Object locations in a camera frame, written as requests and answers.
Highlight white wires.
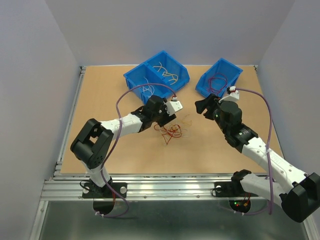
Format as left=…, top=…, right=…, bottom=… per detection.
left=142, top=76, right=191, bottom=146

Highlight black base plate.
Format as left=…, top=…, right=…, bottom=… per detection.
left=210, top=181, right=249, bottom=198
left=79, top=180, right=128, bottom=199

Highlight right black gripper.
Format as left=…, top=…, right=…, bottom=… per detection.
left=195, top=92, right=229, bottom=135

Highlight right aluminium side rail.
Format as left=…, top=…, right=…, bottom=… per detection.
left=253, top=64, right=319, bottom=240

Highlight small blue bin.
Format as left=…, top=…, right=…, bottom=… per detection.
left=195, top=58, right=243, bottom=98

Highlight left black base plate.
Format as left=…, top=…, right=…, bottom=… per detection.
left=79, top=180, right=128, bottom=199

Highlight aluminium side rail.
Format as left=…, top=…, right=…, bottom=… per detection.
left=29, top=66, right=87, bottom=240
left=253, top=64, right=319, bottom=240

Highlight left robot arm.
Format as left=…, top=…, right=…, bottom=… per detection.
left=70, top=95, right=183, bottom=198

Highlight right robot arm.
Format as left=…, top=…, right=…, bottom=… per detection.
left=195, top=94, right=320, bottom=223

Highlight aluminium mounting rail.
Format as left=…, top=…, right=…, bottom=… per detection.
left=41, top=173, right=308, bottom=201

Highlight large divided blue bin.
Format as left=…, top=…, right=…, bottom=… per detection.
left=123, top=51, right=190, bottom=104

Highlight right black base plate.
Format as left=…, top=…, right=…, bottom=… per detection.
left=210, top=181, right=249, bottom=198

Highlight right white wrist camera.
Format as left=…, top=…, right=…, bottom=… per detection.
left=218, top=86, right=240, bottom=103

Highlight left aluminium side rail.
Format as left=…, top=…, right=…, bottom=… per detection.
left=29, top=66, right=87, bottom=240

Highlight yellow wires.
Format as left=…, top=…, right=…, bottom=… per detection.
left=152, top=61, right=193, bottom=127

